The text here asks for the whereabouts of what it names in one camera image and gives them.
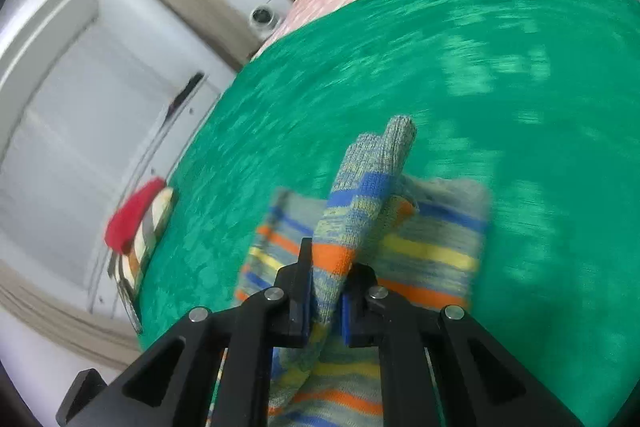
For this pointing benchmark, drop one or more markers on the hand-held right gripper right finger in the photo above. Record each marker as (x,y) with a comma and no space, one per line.
(351,307)

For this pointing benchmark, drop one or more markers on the striped cloth under red item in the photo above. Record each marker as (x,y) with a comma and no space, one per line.
(150,237)

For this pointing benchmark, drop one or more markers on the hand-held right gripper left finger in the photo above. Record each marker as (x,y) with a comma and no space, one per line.
(300,307)

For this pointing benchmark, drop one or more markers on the green blanket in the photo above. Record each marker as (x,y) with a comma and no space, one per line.
(350,82)

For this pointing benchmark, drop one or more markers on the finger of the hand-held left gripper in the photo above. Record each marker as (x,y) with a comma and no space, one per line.
(75,399)

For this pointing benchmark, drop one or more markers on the white panel door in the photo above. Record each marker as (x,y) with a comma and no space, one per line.
(85,132)

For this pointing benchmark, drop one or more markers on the striped knit sweater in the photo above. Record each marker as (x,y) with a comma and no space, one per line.
(430,252)

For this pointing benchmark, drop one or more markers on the beige door frame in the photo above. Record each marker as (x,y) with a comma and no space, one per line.
(200,7)

